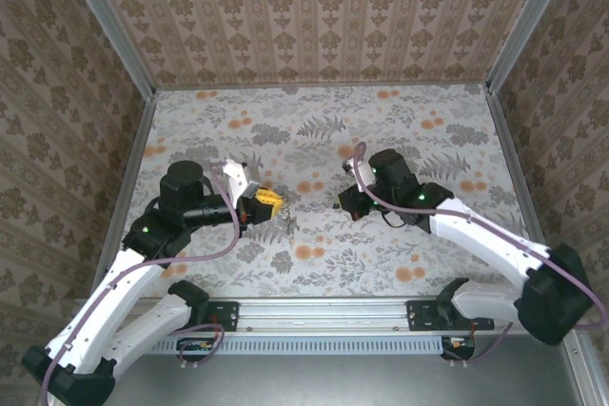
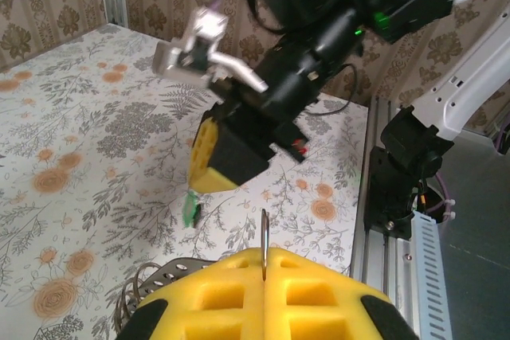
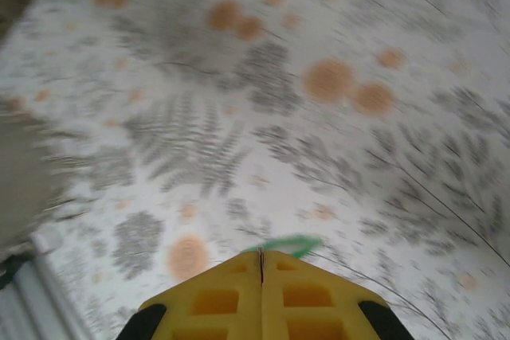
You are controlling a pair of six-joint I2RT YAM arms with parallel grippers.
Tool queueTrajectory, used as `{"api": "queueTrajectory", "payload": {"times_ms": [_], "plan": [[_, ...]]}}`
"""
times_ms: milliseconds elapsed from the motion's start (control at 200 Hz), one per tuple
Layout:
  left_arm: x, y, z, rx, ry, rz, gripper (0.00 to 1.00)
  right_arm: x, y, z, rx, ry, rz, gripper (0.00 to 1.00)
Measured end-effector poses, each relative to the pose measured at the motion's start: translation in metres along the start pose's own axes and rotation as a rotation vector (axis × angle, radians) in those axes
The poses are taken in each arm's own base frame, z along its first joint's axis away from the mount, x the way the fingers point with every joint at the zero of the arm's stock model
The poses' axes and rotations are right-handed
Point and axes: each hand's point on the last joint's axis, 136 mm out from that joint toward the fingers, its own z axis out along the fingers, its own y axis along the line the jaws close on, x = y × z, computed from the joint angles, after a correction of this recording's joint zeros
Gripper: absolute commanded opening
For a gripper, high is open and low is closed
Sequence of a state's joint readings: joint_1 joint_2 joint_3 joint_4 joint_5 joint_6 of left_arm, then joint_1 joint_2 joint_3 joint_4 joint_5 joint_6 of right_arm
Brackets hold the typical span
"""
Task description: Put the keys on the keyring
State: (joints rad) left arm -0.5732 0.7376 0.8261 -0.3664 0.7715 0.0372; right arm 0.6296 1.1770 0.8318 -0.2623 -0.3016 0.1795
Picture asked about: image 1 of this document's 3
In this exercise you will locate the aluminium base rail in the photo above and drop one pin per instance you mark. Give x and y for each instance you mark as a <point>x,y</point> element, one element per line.
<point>309,315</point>

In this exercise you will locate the metal keyring with keys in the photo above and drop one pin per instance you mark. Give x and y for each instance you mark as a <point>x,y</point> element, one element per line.
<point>290,223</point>

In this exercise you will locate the aluminium frame side rail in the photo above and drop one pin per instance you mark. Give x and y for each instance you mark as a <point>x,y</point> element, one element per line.
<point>519,178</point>
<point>133,163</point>

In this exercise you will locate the aluminium frame post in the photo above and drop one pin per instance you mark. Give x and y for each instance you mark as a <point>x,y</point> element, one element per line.
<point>109,21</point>
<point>528,21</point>

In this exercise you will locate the floral table cloth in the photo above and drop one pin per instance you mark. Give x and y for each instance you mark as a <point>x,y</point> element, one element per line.
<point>309,140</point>

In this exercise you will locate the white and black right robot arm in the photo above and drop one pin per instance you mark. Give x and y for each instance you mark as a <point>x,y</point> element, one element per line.
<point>485,235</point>

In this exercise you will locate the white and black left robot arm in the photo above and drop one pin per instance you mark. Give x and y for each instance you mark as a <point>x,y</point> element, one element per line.
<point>123,282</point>

